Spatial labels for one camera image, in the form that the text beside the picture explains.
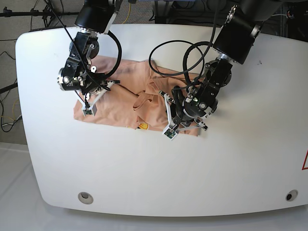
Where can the black tripod stand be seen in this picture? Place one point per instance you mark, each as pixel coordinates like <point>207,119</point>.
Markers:
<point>46,13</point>

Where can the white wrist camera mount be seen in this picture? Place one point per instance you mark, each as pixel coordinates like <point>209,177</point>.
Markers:
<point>172,130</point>
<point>89,100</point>

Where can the left table grommet hole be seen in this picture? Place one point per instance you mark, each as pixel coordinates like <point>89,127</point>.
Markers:
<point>85,198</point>

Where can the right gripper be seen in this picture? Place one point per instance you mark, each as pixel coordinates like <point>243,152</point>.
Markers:
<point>75,77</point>

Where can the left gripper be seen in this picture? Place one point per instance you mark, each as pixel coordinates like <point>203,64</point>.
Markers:
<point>202,103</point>

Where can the table grommet hole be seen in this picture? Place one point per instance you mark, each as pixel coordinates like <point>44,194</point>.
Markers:
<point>85,198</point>
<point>292,195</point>

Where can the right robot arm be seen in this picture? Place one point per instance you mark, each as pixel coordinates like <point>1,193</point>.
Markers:
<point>95,17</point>

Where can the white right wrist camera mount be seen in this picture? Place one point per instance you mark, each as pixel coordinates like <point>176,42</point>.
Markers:
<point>89,100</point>

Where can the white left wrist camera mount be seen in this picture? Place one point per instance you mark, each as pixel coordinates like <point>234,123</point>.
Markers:
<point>172,130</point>

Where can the peach T-shirt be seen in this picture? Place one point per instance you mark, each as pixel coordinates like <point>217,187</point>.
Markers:
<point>135,101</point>

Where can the right table grommet hole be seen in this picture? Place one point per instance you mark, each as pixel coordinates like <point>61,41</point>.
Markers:
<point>292,195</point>

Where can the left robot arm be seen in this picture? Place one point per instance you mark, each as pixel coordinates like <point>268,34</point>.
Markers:
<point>236,38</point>

